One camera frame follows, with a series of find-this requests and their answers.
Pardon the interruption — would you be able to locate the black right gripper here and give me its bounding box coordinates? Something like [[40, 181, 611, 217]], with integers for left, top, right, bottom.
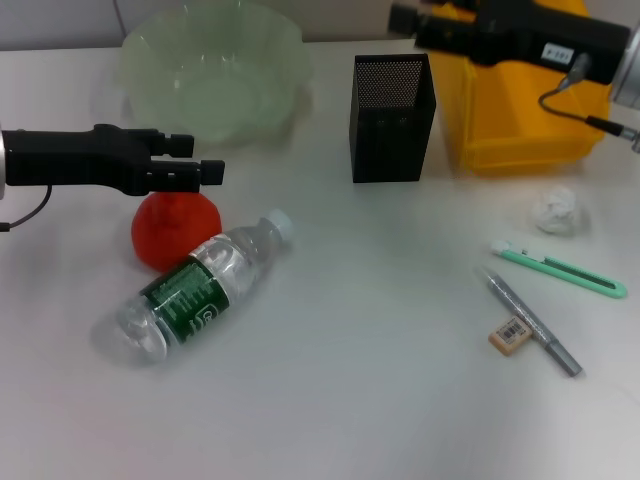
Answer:
[[389, 0, 632, 85]]

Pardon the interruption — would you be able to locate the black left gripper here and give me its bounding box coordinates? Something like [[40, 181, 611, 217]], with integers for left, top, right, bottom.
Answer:
[[2, 123, 226, 197]]

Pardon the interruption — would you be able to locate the red pomegranate toy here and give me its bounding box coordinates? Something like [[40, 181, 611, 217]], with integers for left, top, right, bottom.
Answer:
[[130, 191, 224, 274]]

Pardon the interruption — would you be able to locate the clear green-label water bottle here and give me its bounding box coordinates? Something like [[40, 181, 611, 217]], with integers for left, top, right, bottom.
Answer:
[[92, 208, 295, 366]]

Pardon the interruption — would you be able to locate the white paper ball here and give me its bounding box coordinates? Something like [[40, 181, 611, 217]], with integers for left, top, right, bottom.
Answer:
[[529, 185, 592, 236]]

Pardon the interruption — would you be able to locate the mint green utility knife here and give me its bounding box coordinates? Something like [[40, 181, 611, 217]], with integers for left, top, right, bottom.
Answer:
[[489, 239, 628, 300]]

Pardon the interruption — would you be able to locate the grey pen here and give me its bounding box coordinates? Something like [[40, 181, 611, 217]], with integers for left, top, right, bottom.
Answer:
[[477, 267, 584, 379]]

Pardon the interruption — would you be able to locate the beige eraser with barcode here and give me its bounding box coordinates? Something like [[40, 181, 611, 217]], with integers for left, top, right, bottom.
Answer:
[[487, 317, 531, 357]]

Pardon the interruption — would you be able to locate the pale green glass fruit bowl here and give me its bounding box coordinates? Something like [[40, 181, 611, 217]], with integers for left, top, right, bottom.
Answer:
[[119, 0, 314, 146]]

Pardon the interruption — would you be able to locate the black mesh pen holder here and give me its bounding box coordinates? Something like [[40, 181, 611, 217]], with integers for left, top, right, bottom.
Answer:
[[349, 53, 438, 184]]

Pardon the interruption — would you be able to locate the yellow plastic bin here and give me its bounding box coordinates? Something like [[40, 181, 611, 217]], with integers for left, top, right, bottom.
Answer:
[[427, 0, 614, 176]]

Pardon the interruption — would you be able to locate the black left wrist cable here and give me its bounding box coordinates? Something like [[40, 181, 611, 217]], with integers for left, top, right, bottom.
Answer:
[[0, 184, 53, 234]]

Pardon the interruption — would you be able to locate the grey right wrist cable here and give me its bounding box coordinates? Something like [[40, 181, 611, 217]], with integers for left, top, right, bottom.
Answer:
[[538, 52, 640, 154]]

